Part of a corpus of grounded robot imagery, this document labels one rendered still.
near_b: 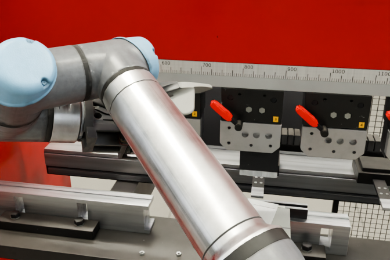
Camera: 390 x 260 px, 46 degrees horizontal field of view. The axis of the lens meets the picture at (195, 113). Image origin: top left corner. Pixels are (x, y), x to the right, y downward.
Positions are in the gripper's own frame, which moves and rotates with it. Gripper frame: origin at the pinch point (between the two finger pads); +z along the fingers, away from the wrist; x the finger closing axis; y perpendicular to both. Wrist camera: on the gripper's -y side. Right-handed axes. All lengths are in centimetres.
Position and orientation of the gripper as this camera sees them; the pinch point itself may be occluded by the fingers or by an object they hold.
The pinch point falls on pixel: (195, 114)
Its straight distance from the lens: 78.6
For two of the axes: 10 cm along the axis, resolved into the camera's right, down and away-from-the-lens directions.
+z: 8.9, 0.5, 4.4
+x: 3.7, -6.4, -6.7
